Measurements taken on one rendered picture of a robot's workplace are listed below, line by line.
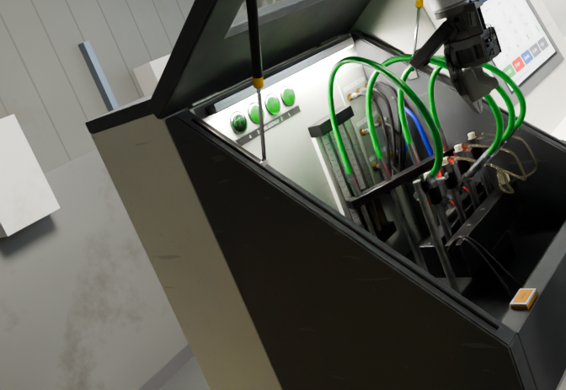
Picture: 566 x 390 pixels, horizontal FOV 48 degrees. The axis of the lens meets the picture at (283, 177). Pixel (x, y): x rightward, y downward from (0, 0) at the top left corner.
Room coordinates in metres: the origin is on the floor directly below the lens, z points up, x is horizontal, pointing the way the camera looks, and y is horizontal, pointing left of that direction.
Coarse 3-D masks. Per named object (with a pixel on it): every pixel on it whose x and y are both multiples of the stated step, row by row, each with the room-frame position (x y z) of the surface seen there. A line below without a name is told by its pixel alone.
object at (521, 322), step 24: (552, 264) 1.08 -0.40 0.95; (528, 288) 1.04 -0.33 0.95; (552, 288) 1.04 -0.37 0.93; (528, 312) 0.97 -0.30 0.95; (552, 312) 1.02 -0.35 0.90; (528, 336) 0.94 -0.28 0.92; (552, 336) 1.00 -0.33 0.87; (528, 360) 0.92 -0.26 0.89; (552, 360) 0.98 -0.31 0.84; (552, 384) 0.96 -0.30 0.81
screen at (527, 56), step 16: (496, 0) 1.88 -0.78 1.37; (512, 0) 1.95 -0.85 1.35; (528, 0) 2.02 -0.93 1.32; (496, 16) 1.83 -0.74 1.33; (512, 16) 1.90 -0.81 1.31; (528, 16) 1.96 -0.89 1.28; (496, 32) 1.79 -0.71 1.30; (512, 32) 1.85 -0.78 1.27; (528, 32) 1.91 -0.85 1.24; (544, 32) 1.98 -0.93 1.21; (512, 48) 1.81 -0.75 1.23; (528, 48) 1.87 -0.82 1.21; (544, 48) 1.93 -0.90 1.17; (496, 64) 1.71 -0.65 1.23; (512, 64) 1.76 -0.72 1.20; (528, 64) 1.82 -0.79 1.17; (544, 64) 1.88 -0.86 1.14; (528, 80) 1.78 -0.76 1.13; (512, 96) 1.68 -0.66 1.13
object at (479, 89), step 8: (464, 72) 1.20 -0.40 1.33; (472, 72) 1.19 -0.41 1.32; (464, 80) 1.20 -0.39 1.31; (472, 80) 1.19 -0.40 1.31; (472, 88) 1.20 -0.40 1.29; (480, 88) 1.19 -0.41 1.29; (488, 88) 1.18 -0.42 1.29; (464, 96) 1.20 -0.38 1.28; (472, 96) 1.20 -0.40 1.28; (480, 96) 1.19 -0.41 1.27; (472, 104) 1.21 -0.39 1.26; (480, 112) 1.22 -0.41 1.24
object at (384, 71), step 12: (348, 60) 1.29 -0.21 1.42; (360, 60) 1.25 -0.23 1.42; (336, 72) 1.37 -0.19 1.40; (384, 72) 1.19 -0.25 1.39; (396, 84) 1.17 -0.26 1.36; (408, 96) 1.14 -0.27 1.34; (420, 108) 1.12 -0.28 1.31; (336, 120) 1.44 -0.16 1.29; (432, 120) 1.11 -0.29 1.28; (336, 132) 1.45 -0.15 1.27; (432, 132) 1.11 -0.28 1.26; (348, 168) 1.46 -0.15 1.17; (432, 168) 1.15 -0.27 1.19
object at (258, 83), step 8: (248, 0) 1.09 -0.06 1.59; (256, 0) 1.09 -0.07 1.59; (248, 8) 1.09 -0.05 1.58; (256, 8) 1.09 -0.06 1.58; (248, 16) 1.10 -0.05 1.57; (256, 16) 1.10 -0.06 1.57; (248, 24) 1.10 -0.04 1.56; (256, 24) 1.10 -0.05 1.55; (256, 32) 1.10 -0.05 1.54; (256, 40) 1.11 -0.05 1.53; (256, 48) 1.11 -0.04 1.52; (256, 56) 1.12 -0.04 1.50; (256, 64) 1.12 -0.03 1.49; (256, 72) 1.13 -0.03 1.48; (256, 80) 1.13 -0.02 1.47; (256, 88) 1.15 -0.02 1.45; (264, 144) 1.18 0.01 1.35; (264, 152) 1.19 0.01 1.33; (264, 160) 1.19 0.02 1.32
